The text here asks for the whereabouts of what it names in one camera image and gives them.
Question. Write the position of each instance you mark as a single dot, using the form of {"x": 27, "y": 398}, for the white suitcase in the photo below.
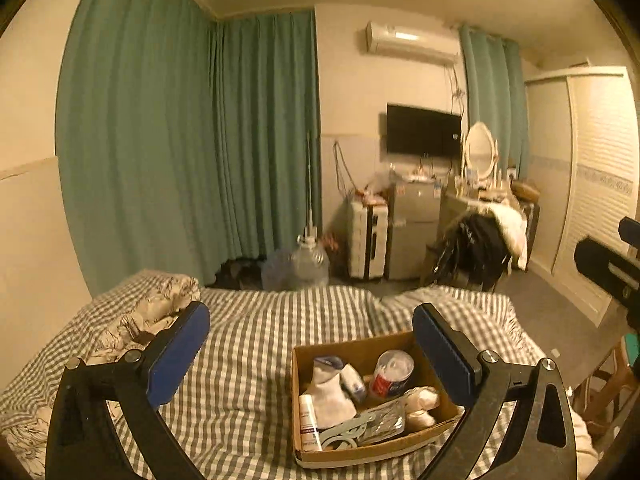
{"x": 367, "y": 240}

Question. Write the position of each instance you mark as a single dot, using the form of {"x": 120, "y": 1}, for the silver fridge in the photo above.
{"x": 412, "y": 230}

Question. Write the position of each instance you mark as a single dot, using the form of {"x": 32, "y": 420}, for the white dressing table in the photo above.
{"x": 457, "y": 202}

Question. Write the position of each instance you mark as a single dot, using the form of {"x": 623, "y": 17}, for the oval white mirror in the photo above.
{"x": 479, "y": 147}

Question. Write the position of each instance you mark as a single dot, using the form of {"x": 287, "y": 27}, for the large clear water bottle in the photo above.
{"x": 310, "y": 265}

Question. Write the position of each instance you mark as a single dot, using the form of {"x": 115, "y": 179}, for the floral quilt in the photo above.
{"x": 150, "y": 305}

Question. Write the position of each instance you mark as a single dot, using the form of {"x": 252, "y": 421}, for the white pole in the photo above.
{"x": 309, "y": 180}

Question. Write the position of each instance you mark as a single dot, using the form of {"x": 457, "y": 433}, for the white sock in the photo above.
{"x": 330, "y": 395}

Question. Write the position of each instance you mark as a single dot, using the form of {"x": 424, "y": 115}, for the white louvered wardrobe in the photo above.
{"x": 595, "y": 185}

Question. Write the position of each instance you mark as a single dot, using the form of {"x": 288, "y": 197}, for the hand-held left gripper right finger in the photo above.
{"x": 445, "y": 355}

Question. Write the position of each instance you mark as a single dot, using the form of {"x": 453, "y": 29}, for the dark green suitcase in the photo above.
{"x": 532, "y": 222}

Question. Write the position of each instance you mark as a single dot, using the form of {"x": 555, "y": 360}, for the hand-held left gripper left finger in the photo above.
{"x": 180, "y": 355}

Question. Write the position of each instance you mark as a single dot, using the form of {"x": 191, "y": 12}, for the white air conditioner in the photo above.
{"x": 410, "y": 40}

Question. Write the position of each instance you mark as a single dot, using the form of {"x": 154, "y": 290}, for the wooden chair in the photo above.
{"x": 607, "y": 390}

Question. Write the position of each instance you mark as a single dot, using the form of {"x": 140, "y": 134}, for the black wall television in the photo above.
{"x": 422, "y": 130}

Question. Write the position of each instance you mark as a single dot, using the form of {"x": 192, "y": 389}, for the green curtain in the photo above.
{"x": 492, "y": 90}
{"x": 270, "y": 135}
{"x": 140, "y": 135}

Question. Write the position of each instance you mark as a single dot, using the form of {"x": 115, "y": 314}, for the red and white can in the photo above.
{"x": 392, "y": 375}

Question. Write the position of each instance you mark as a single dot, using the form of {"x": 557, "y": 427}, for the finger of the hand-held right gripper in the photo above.
{"x": 631, "y": 230}
{"x": 612, "y": 272}

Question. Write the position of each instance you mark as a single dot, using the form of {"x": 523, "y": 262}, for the plastic bag on fridge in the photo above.
{"x": 385, "y": 180}

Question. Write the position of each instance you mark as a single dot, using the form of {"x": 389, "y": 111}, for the white packet with blue print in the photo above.
{"x": 355, "y": 385}

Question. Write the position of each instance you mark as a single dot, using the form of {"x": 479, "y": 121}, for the clear plastic bag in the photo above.
{"x": 387, "y": 422}

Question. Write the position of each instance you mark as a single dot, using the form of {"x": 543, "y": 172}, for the white tube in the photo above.
{"x": 310, "y": 422}

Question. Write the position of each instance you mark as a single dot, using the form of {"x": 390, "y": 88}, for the white padded jacket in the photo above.
{"x": 512, "y": 227}

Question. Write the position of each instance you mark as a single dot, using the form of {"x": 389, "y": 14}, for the checked bed cover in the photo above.
{"x": 250, "y": 360}

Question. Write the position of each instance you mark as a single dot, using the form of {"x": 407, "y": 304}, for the white cloth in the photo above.
{"x": 422, "y": 407}

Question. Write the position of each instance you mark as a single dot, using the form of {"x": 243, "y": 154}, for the cardboard box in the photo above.
{"x": 360, "y": 455}

